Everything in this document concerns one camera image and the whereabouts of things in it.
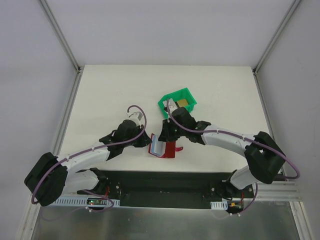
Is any red leather card holder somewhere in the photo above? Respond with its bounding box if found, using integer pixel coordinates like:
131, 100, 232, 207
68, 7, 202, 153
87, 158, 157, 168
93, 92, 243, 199
148, 133, 184, 159

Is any left white cable duct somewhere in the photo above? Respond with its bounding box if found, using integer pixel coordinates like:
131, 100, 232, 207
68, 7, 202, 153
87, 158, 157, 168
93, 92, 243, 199
50, 196, 120, 208

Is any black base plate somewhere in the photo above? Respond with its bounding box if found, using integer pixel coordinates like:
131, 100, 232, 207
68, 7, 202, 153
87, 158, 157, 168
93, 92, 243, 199
88, 170, 254, 209

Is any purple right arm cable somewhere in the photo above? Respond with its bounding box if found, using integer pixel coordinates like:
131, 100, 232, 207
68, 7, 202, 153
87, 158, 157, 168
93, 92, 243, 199
166, 98, 300, 221

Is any left aluminium frame post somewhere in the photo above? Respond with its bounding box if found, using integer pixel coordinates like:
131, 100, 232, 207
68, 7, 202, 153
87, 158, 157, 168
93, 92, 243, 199
38, 0, 82, 74

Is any aluminium frame post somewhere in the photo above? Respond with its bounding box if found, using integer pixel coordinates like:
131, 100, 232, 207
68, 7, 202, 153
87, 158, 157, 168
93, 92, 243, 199
38, 0, 82, 74
252, 0, 304, 76

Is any white cable duct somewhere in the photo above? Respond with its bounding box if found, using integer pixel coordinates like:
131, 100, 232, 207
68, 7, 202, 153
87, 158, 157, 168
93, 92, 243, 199
210, 201, 228, 211
50, 196, 120, 208

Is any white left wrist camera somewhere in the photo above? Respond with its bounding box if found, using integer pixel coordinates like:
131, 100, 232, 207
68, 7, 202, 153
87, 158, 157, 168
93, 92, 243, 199
127, 111, 143, 126

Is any right aluminium frame post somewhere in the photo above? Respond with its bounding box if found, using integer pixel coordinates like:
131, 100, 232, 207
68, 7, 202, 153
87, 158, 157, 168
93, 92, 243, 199
252, 0, 304, 76

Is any gold card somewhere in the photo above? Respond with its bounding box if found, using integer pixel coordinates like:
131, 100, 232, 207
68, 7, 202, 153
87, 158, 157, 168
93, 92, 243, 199
175, 98, 189, 108

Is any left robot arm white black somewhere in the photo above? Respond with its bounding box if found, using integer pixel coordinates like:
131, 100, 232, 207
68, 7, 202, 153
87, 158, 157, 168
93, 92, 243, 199
24, 119, 152, 207

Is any right white cable duct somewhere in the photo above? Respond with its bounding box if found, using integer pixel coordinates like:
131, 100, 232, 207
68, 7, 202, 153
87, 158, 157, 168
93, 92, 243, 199
210, 201, 228, 211

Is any green plastic bin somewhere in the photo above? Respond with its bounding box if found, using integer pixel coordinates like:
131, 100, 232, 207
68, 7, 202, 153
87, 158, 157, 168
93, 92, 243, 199
158, 87, 197, 118

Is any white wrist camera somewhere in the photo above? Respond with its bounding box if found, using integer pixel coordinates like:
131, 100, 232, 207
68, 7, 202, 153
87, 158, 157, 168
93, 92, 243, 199
164, 98, 179, 114
127, 111, 143, 126

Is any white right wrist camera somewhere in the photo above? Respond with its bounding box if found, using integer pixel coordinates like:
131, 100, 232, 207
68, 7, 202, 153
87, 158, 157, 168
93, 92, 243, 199
164, 98, 179, 114

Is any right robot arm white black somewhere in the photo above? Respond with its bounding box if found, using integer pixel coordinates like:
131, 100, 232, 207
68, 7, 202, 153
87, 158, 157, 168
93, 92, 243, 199
158, 106, 285, 198

